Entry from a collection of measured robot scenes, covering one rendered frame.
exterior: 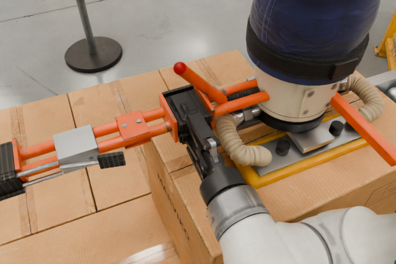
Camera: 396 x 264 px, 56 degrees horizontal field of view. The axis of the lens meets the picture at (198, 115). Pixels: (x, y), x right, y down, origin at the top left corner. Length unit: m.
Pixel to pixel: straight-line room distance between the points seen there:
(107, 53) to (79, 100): 1.14
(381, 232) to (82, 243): 0.87
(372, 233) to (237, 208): 0.19
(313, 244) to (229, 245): 0.12
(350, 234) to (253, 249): 0.15
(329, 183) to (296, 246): 0.30
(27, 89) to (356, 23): 2.23
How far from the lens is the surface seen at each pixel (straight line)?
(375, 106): 0.90
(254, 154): 0.74
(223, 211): 0.56
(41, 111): 1.60
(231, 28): 2.93
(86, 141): 0.69
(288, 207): 0.77
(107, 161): 0.67
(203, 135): 0.61
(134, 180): 1.28
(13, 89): 2.65
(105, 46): 2.76
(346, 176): 0.85
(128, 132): 0.68
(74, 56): 2.72
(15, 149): 0.71
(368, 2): 0.65
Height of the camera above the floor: 1.59
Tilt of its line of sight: 46 degrees down
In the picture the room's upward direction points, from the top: straight up
